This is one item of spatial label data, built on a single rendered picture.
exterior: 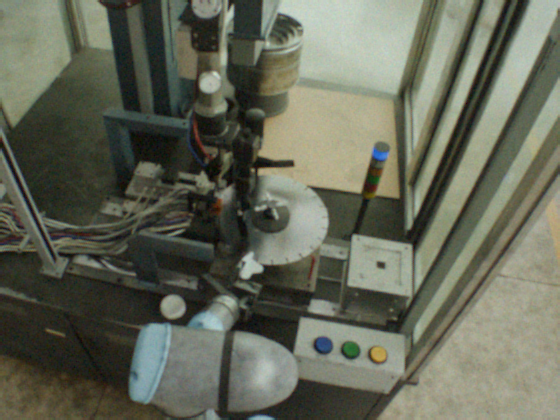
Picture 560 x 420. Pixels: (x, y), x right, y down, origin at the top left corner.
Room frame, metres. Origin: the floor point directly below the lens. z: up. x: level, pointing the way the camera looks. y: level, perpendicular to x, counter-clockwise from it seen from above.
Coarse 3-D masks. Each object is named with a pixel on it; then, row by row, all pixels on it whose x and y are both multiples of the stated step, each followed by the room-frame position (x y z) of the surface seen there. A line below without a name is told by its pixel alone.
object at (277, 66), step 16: (288, 16) 1.79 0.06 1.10; (272, 32) 1.74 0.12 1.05; (288, 32) 1.73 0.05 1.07; (304, 32) 1.67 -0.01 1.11; (272, 48) 1.53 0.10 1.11; (288, 48) 1.56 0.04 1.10; (240, 64) 1.54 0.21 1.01; (256, 64) 1.52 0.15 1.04; (272, 64) 1.53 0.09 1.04; (288, 64) 1.56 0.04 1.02; (240, 80) 1.54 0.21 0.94; (256, 80) 1.52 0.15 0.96; (272, 80) 1.53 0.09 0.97; (288, 80) 1.57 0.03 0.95; (240, 96) 1.58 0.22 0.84; (256, 96) 1.56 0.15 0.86; (272, 96) 1.57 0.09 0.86; (288, 96) 1.66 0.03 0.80; (272, 112) 1.57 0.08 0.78
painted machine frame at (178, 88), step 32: (160, 0) 1.41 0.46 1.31; (256, 0) 1.21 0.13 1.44; (128, 32) 1.43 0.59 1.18; (160, 32) 1.41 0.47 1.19; (256, 32) 1.21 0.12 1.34; (128, 64) 1.43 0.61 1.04; (160, 64) 1.42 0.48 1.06; (128, 96) 1.43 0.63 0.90; (160, 96) 1.42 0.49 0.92; (192, 96) 1.02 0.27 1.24; (128, 128) 1.40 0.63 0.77; (160, 128) 1.12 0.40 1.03; (256, 128) 1.09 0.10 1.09; (128, 160) 1.14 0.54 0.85
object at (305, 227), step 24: (264, 192) 0.97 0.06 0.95; (288, 192) 0.99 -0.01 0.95; (312, 192) 1.00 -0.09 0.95; (216, 216) 0.86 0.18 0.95; (240, 216) 0.87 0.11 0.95; (312, 216) 0.90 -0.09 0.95; (240, 240) 0.79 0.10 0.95; (264, 240) 0.80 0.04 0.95; (288, 240) 0.81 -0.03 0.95; (312, 240) 0.82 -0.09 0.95
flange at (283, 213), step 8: (264, 200) 0.93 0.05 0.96; (280, 208) 0.91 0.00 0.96; (256, 216) 0.87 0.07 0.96; (264, 216) 0.87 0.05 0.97; (272, 216) 0.87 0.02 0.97; (280, 216) 0.88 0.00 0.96; (288, 216) 0.88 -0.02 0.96; (256, 224) 0.84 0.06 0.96; (264, 224) 0.85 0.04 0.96; (272, 224) 0.85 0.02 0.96; (280, 224) 0.85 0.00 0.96
